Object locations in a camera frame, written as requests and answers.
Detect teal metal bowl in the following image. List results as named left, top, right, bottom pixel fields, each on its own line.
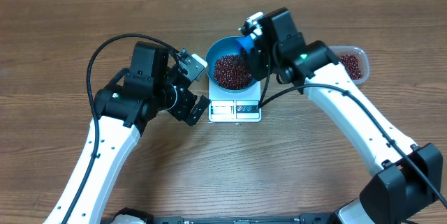
left=205, top=36, right=256, bottom=93

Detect white digital kitchen scale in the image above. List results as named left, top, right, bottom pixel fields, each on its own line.
left=208, top=80, right=262, bottom=123

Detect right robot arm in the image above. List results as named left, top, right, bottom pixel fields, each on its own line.
left=238, top=8, right=444, bottom=223

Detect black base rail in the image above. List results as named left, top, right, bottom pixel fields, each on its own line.
left=99, top=207, right=350, bottom=224

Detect red adzuki beans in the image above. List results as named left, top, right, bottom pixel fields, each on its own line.
left=212, top=54, right=363, bottom=91

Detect clear plastic food container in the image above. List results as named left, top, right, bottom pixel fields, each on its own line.
left=330, top=46, right=370, bottom=84

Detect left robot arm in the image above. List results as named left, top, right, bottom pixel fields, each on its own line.
left=45, top=41, right=210, bottom=223

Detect blue plastic measuring scoop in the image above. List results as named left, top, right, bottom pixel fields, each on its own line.
left=236, top=36, right=255, bottom=54

